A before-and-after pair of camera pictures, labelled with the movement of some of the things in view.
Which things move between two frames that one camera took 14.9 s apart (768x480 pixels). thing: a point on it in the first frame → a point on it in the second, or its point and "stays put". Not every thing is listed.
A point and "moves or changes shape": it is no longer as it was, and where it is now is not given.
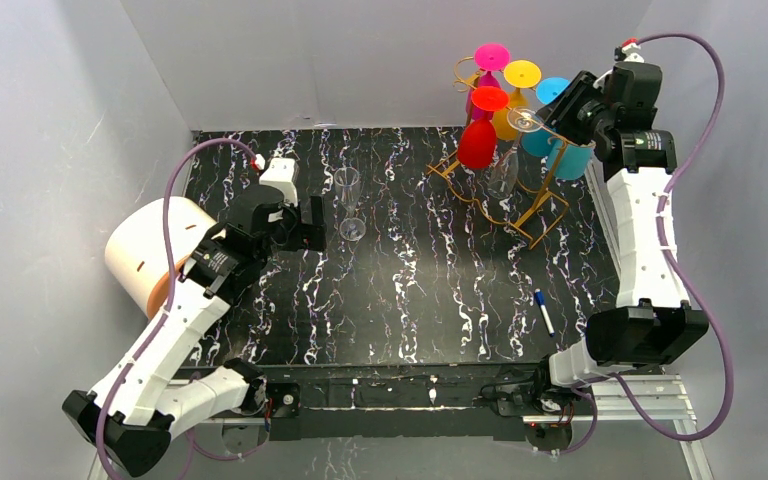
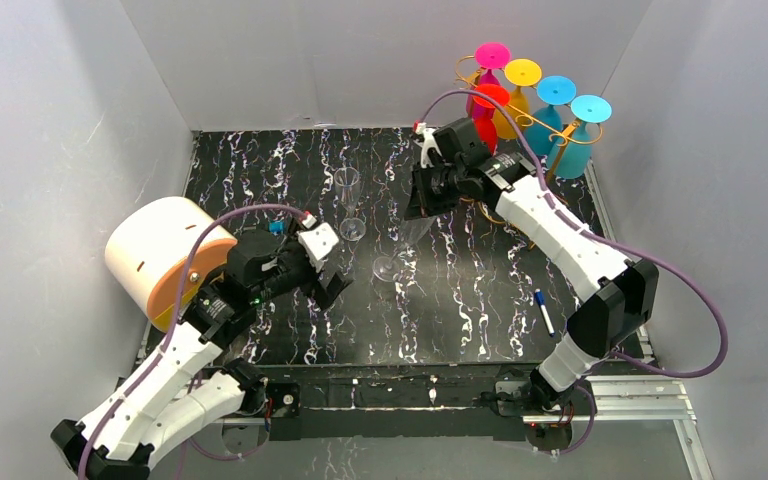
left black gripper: x=311 y=223 → x=325 y=282
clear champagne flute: x=504 y=172 moves or changes shape
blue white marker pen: x=540 y=297 stays put
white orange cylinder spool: x=136 y=251 stays put
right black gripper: x=570 y=102 → x=428 y=192
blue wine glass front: x=574 y=160 stays put
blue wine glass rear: x=538 y=144 stays put
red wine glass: x=477 y=144 stays put
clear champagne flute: x=348 y=188 stays put
